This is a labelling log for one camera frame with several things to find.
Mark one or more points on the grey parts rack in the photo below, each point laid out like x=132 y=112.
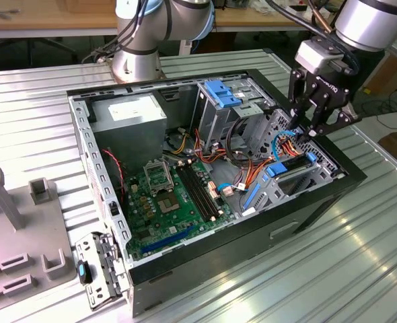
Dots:
x=33 y=228

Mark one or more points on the metal expansion bracket cover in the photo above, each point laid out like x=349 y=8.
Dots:
x=96 y=296

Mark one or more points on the grey metal disk bay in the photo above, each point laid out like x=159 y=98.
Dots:
x=299 y=188

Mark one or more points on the black RAM slot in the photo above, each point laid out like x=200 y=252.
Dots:
x=194 y=193
x=204 y=191

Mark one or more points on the long wooden desk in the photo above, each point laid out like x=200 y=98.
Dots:
x=50 y=17

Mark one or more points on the brown square base plate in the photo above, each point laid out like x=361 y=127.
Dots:
x=110 y=67

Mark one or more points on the black PC case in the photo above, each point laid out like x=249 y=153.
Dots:
x=252 y=242

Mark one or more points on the green motherboard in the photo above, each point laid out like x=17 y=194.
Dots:
x=171 y=218

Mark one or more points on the large brown cardboard box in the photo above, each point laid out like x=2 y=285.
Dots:
x=393 y=74

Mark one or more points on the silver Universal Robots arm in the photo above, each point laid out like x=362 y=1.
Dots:
x=134 y=50

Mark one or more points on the blue expansion slot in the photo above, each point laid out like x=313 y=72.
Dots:
x=168 y=239

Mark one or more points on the grey power supply unit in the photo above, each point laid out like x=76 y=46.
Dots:
x=131 y=141

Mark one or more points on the grey metal drive cage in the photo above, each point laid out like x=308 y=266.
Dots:
x=215 y=121

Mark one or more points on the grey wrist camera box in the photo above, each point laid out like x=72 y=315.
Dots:
x=316 y=55

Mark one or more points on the CPU socket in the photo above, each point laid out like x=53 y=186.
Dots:
x=168 y=203

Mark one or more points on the hard disk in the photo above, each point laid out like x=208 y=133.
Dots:
x=276 y=169

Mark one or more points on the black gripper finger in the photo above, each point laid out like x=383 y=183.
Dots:
x=299 y=91
x=319 y=117

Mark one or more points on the blue drive cage latch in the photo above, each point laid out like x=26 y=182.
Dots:
x=223 y=94

